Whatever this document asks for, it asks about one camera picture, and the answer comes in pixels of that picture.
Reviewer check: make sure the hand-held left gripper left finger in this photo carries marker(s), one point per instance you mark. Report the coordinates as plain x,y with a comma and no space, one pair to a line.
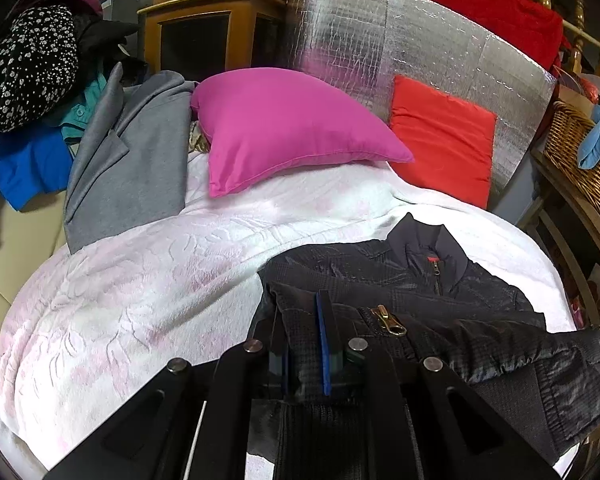
280,362

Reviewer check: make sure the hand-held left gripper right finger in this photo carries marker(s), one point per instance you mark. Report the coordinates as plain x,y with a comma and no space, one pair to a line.
324,340

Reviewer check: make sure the dark quilted jacket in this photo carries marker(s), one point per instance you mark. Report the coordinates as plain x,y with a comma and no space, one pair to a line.
480,340

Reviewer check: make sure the white textured blanket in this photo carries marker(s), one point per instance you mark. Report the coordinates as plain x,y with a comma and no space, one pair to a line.
155,285

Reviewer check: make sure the pink pillow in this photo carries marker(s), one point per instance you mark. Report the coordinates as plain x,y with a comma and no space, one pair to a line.
290,130

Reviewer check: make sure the red pillow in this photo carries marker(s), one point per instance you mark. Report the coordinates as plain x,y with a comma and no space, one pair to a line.
440,145

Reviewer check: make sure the grey coat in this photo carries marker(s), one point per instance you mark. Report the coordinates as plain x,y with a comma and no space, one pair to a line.
125,160

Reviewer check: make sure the beige cushion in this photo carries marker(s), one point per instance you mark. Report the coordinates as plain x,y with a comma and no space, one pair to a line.
15,240

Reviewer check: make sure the wicker basket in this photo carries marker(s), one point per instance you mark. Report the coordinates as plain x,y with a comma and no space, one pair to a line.
570,145

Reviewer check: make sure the silver insulation sheet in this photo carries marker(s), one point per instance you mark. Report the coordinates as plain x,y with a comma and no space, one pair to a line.
430,40

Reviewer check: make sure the teal cloth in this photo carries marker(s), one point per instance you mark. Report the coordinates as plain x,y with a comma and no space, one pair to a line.
80,115

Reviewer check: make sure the light blue cloth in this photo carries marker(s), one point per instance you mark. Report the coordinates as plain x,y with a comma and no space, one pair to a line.
597,145

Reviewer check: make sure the wooden cabinet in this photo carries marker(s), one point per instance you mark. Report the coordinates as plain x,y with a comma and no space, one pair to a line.
205,0

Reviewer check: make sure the red quilted blanket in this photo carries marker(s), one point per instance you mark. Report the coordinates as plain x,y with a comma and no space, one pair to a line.
480,5

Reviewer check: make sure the black white dotted cloth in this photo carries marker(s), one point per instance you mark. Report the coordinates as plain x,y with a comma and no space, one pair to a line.
25,60

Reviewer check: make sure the wooden rack frame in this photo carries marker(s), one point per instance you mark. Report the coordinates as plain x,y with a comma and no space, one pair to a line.
580,215

